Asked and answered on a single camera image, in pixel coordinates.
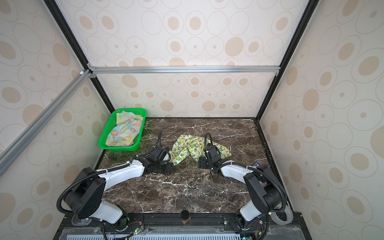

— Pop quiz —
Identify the black corner frame post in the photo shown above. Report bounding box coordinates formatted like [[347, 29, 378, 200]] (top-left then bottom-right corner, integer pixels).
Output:
[[256, 0, 320, 123], [44, 0, 115, 113]]

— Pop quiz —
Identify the clear plastic cup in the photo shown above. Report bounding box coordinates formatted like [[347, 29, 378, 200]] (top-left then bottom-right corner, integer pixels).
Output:
[[71, 215, 92, 227]]

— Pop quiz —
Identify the black corner frame post left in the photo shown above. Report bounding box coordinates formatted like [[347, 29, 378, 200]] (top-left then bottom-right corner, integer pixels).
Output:
[[44, 0, 115, 113]]

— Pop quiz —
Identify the floral pastel skirt in basket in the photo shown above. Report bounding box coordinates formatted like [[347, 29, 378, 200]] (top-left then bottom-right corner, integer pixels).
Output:
[[106, 111, 144, 147]]

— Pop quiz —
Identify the silver aluminium rail left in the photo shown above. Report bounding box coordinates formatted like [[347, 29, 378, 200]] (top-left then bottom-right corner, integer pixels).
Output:
[[1, 70, 91, 175]]

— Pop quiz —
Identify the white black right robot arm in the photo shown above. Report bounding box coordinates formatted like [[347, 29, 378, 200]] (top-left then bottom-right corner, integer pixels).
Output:
[[199, 133, 294, 230]]

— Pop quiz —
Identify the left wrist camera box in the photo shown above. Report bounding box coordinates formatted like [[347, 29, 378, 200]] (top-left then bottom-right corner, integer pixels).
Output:
[[148, 146, 171, 163]]

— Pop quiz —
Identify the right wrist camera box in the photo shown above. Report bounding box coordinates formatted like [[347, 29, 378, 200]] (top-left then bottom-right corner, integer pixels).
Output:
[[205, 144, 222, 165]]

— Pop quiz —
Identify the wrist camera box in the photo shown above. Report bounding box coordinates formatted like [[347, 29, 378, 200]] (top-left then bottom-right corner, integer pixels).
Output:
[[205, 144, 222, 165], [148, 146, 171, 163]]

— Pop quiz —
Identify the brown cylindrical knob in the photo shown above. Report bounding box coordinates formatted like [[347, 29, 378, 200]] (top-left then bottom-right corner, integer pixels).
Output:
[[180, 210, 191, 225]]

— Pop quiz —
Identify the black corner frame post right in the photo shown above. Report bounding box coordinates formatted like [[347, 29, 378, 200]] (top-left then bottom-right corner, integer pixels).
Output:
[[256, 0, 320, 123]]

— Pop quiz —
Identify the silver aluminium rail back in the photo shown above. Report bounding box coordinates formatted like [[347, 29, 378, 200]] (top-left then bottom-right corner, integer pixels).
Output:
[[90, 66, 280, 74]]

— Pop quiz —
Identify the lemon print green skirt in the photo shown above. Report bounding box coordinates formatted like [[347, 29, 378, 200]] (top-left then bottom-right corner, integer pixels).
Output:
[[170, 133, 232, 166]]

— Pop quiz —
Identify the blue card box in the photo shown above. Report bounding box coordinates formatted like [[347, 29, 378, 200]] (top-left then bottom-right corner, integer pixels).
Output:
[[253, 161, 262, 168]]

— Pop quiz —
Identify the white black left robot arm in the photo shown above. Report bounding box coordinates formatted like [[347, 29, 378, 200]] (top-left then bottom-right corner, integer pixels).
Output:
[[56, 132, 174, 231]]

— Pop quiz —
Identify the silver aluminium rail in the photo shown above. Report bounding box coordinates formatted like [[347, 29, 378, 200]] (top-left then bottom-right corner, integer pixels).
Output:
[[90, 66, 280, 74], [1, 70, 91, 175]]

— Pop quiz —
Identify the green plastic basket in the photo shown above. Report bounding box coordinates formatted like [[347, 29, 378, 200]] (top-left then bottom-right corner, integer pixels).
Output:
[[98, 108, 147, 152]]

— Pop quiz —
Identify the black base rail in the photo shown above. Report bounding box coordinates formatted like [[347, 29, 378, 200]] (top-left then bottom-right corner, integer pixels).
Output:
[[54, 213, 311, 240]]

